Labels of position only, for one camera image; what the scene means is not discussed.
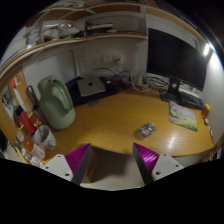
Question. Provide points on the landscape printed mouse pad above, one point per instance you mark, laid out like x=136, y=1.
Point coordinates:
x=182, y=116

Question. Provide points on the red bottle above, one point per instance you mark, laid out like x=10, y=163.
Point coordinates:
x=22, y=116

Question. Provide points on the black laptop stand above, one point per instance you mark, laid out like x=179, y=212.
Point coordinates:
x=78, y=100

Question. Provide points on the black computer monitor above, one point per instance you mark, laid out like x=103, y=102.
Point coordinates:
x=172, y=57

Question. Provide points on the orange capped bottle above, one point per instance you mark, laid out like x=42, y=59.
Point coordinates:
x=33, y=148

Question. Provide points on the black keyboard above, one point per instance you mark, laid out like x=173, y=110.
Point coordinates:
x=191, y=101

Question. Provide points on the wooden wall shelf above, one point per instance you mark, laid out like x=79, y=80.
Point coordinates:
x=71, y=22

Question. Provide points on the transparent computer mouse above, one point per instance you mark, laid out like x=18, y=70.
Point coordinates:
x=146, y=130

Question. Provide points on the orange small bottle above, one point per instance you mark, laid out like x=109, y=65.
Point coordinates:
x=205, y=111

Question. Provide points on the green plastic jug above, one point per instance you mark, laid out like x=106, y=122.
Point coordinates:
x=56, y=103

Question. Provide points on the white mug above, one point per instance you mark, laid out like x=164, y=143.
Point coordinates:
x=44, y=137

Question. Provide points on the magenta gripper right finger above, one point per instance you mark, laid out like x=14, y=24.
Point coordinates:
x=154, y=166

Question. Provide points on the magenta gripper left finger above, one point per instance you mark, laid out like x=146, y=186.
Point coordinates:
x=72, y=166

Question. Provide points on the silver laptop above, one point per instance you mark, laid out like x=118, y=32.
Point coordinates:
x=91, y=85

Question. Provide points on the white wall power socket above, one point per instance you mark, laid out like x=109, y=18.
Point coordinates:
x=109, y=58

